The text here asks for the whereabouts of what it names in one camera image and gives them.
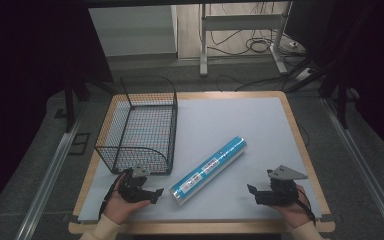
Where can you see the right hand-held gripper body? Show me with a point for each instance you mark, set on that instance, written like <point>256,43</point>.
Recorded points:
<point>280,195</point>

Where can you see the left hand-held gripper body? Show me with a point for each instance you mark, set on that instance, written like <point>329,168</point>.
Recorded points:
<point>130,190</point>

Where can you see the person's left hand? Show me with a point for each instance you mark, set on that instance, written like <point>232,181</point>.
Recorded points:
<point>120,208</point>

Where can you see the person's right hand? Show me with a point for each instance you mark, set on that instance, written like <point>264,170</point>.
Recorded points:
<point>296,213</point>

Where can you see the blue plastic wrap roll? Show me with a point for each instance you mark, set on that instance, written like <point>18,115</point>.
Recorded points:
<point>210,168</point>

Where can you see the light blue table mat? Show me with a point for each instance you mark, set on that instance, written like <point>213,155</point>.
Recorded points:
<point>246,126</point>

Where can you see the black floor plate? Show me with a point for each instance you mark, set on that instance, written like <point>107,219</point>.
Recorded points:
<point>79,144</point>

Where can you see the black metal stand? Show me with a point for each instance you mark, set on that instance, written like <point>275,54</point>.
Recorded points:
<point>341,100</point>
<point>69,106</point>

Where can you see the white power strip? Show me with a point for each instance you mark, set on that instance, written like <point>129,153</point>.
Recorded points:
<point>304,74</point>

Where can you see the aluminium floor rail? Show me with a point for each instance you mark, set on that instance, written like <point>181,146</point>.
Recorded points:
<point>51,173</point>
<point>363,166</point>

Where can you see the grey white wall panel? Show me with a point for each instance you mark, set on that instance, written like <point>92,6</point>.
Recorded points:
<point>133,30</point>

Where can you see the white metal desk frame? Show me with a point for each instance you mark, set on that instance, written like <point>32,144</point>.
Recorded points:
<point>240,21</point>

